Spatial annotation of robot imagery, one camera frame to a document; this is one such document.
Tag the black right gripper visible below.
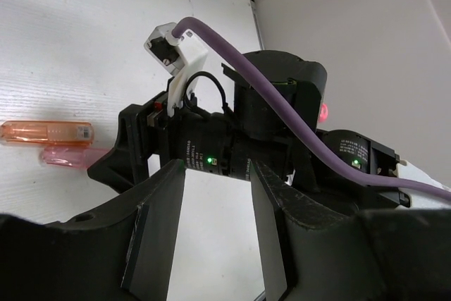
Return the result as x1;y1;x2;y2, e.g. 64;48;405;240
149;51;400;206

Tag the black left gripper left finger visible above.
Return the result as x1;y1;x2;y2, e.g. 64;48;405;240
1;160;185;300

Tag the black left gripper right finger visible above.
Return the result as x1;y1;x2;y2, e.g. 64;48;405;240
252;162;450;300

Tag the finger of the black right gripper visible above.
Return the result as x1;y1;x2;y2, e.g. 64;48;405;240
87;103;163;194

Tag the pink highlighter marker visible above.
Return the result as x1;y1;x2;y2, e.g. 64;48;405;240
40;146;109;169

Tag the orange highlighter marker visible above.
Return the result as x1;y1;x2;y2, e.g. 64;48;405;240
1;121;94;147

